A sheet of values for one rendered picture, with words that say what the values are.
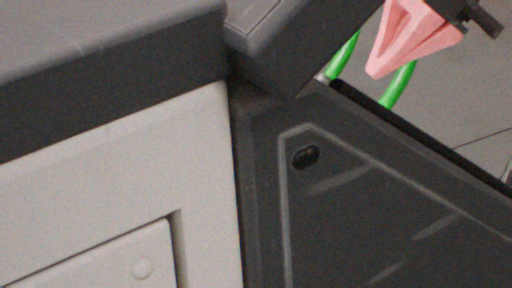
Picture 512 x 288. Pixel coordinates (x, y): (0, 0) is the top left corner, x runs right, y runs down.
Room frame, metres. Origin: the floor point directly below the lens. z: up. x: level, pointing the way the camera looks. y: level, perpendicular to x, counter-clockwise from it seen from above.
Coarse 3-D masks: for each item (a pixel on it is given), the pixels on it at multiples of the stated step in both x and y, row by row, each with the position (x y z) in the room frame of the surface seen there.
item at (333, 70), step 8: (352, 40) 1.11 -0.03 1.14; (344, 48) 1.11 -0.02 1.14; (352, 48) 1.11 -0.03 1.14; (336, 56) 1.10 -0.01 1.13; (344, 56) 1.10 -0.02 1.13; (336, 64) 1.10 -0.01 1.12; (344, 64) 1.10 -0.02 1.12; (328, 72) 1.09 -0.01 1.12; (336, 72) 1.10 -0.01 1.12; (320, 80) 1.09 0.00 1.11; (328, 80) 1.09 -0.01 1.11
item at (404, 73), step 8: (408, 64) 1.05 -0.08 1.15; (400, 72) 1.05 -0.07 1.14; (408, 72) 1.04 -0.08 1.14; (400, 80) 1.04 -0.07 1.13; (408, 80) 1.04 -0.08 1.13; (392, 88) 1.04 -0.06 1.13; (400, 88) 1.04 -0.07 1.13; (384, 96) 1.04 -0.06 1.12; (392, 96) 1.03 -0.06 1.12; (384, 104) 1.03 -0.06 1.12; (392, 104) 1.03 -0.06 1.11
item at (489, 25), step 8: (464, 0) 0.92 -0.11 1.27; (472, 0) 0.93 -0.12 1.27; (480, 0) 0.94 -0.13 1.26; (464, 8) 0.93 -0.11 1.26; (472, 8) 0.93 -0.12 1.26; (480, 8) 0.93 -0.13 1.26; (472, 16) 0.93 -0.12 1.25; (480, 16) 0.93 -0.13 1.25; (488, 16) 0.93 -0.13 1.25; (480, 24) 0.94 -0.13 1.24; (488, 24) 0.94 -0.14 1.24; (496, 24) 0.93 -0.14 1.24; (488, 32) 0.94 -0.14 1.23; (496, 32) 0.94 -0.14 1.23
